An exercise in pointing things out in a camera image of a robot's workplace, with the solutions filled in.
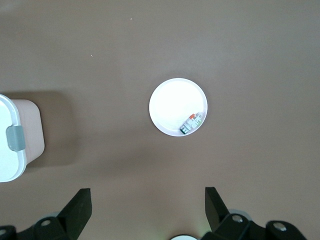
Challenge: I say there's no white lidded storage box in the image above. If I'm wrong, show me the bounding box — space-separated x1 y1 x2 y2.
0 93 46 183

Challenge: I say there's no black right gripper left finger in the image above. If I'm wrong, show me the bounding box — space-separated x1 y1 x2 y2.
0 188 93 240

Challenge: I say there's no white circuit breaker switch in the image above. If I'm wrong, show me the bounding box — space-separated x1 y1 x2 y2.
178 113 204 136

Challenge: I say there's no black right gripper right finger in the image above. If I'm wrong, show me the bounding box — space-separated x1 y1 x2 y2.
202 186 307 240

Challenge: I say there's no pink round plate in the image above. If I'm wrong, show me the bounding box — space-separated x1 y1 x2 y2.
148 77 209 138

